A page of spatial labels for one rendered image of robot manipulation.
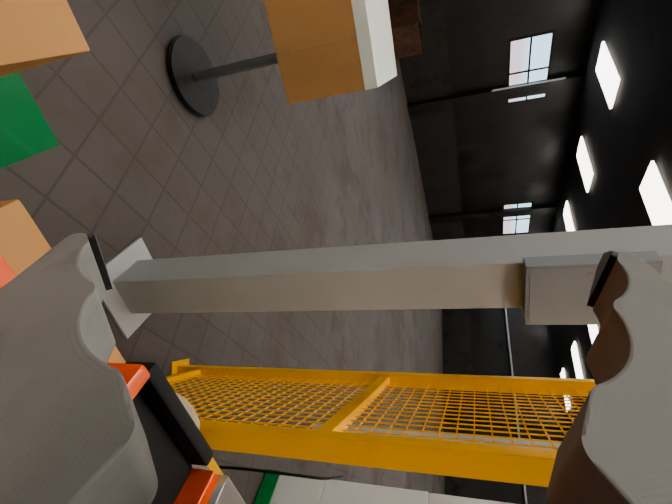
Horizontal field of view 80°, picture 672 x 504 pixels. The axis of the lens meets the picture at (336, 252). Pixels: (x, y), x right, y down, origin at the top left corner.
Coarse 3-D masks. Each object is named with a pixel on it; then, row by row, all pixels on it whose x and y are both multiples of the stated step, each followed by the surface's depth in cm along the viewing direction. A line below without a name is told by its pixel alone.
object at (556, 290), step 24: (528, 264) 106; (552, 264) 103; (576, 264) 102; (648, 264) 97; (528, 288) 108; (552, 288) 106; (576, 288) 105; (528, 312) 112; (552, 312) 110; (576, 312) 108
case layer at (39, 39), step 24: (0, 0) 75; (24, 0) 79; (48, 0) 83; (0, 24) 74; (24, 24) 79; (48, 24) 83; (72, 24) 88; (0, 48) 74; (24, 48) 78; (48, 48) 83; (72, 48) 88; (0, 72) 88
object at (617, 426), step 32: (608, 256) 10; (608, 288) 10; (640, 288) 9; (608, 320) 8; (640, 320) 8; (608, 352) 8; (640, 352) 7; (608, 384) 6; (640, 384) 6; (576, 416) 7; (608, 416) 6; (640, 416) 6; (576, 448) 6; (608, 448) 5; (640, 448) 5; (576, 480) 6; (608, 480) 5; (640, 480) 5
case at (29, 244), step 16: (0, 208) 36; (16, 208) 37; (0, 224) 36; (16, 224) 37; (32, 224) 38; (0, 240) 36; (16, 240) 37; (32, 240) 38; (16, 256) 37; (32, 256) 38; (16, 272) 37; (112, 352) 46
